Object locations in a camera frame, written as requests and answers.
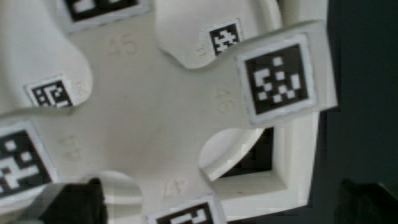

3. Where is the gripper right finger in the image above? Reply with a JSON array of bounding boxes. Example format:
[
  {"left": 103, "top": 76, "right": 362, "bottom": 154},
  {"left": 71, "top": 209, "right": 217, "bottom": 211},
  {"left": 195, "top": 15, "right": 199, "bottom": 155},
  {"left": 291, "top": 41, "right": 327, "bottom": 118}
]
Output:
[{"left": 334, "top": 179, "right": 398, "bottom": 224}]

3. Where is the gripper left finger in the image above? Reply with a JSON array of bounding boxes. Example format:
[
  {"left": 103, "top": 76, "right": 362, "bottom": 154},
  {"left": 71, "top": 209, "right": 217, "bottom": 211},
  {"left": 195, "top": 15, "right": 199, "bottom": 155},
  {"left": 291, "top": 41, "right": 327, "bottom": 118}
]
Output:
[{"left": 16, "top": 177, "right": 110, "bottom": 224}]

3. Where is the white cross-shaped table base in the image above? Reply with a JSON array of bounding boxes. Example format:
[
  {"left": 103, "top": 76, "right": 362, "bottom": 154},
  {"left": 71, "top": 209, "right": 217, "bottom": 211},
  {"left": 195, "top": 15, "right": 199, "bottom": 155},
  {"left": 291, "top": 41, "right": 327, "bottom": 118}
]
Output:
[{"left": 0, "top": 0, "right": 337, "bottom": 224}]

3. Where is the white round table top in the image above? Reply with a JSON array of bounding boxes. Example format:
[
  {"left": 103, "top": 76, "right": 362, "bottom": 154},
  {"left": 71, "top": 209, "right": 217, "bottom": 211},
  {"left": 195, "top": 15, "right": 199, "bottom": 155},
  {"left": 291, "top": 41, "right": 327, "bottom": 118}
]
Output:
[{"left": 0, "top": 0, "right": 284, "bottom": 224}]

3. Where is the white right fence bar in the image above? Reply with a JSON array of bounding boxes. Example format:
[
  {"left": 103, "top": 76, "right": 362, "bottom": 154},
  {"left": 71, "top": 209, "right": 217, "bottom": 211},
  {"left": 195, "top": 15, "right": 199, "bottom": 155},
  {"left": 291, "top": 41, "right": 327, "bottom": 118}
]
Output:
[{"left": 210, "top": 0, "right": 330, "bottom": 222}]

